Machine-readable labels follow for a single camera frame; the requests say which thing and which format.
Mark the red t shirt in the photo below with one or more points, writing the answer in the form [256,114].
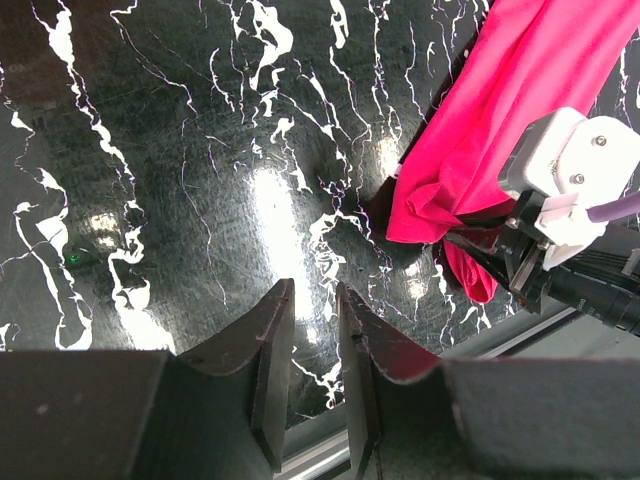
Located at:
[531,58]

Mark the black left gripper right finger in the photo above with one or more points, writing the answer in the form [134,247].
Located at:
[414,415]

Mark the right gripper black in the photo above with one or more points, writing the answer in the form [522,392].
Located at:
[602,281]

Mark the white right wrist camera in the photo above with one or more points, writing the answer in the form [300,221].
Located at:
[581,166]

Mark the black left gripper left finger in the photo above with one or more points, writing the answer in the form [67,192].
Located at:
[216,411]

